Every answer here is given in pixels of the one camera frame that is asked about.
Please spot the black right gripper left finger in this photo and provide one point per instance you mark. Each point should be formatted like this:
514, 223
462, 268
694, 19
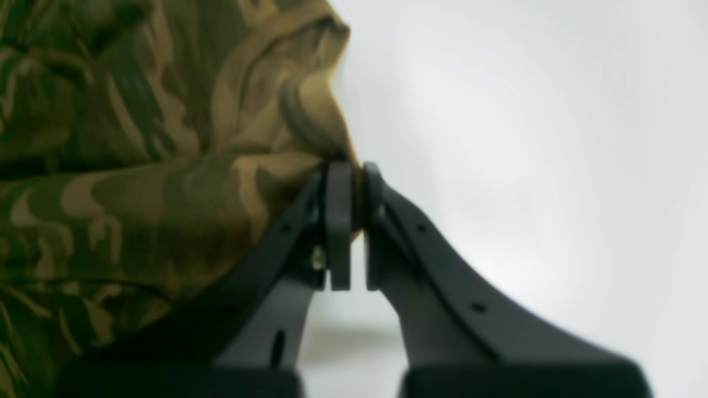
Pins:
241, 336

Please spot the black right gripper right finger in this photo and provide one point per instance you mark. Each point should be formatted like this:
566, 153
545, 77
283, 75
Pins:
462, 336

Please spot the camouflage T-shirt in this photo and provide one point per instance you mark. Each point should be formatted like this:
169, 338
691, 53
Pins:
146, 148

